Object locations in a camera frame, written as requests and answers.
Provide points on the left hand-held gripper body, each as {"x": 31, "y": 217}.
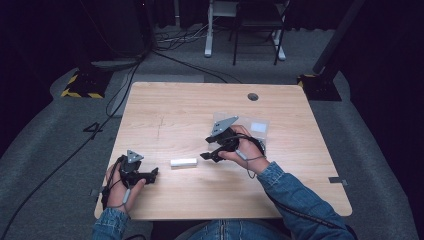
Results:
{"x": 131, "y": 170}

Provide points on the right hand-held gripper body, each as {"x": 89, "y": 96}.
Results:
{"x": 224, "y": 135}

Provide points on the small white rectangular block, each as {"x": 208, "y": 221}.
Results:
{"x": 183, "y": 162}

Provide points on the translucent plastic box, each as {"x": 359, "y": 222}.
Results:
{"x": 255, "y": 128}

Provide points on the person's left hand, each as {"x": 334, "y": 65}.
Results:
{"x": 118, "y": 195}

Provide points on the person's right hand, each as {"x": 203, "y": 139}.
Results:
{"x": 248, "y": 150}

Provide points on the grey tape strip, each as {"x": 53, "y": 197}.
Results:
{"x": 337, "y": 181}
{"x": 94, "y": 192}

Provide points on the grey table grommet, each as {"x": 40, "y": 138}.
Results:
{"x": 253, "y": 97}

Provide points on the person's lap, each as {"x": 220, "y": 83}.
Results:
{"x": 233, "y": 230}

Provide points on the black yellow striped stand base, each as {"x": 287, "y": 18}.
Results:
{"x": 320, "y": 88}
{"x": 85, "y": 85}

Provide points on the black chair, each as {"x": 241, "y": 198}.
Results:
{"x": 260, "y": 20}

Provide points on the large black cabinet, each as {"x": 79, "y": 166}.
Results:
{"x": 113, "y": 30}

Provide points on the black slanted stand pole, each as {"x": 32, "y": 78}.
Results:
{"x": 336, "y": 36}

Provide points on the white desk frame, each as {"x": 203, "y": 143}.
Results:
{"x": 209, "y": 40}

